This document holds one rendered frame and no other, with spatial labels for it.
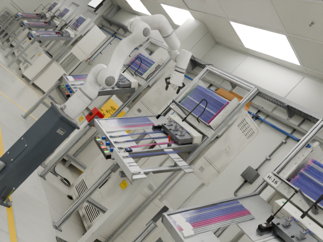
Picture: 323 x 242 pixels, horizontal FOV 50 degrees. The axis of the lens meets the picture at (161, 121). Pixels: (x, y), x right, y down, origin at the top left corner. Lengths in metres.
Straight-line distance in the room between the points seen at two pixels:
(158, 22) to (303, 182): 1.37
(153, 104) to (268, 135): 1.52
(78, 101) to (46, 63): 4.90
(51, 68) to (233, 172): 4.25
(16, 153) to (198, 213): 1.21
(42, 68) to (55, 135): 4.92
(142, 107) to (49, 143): 2.11
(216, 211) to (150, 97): 2.38
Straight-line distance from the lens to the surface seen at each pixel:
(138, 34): 2.28
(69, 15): 8.59
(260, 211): 2.32
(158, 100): 4.35
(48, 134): 2.33
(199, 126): 3.06
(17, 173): 2.44
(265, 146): 4.57
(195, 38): 6.40
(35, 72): 7.22
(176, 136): 2.95
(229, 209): 2.24
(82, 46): 7.26
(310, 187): 2.30
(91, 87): 2.34
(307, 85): 4.96
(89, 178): 3.37
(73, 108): 2.33
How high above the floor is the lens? 1.04
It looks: 2 degrees up
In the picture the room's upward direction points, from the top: 44 degrees clockwise
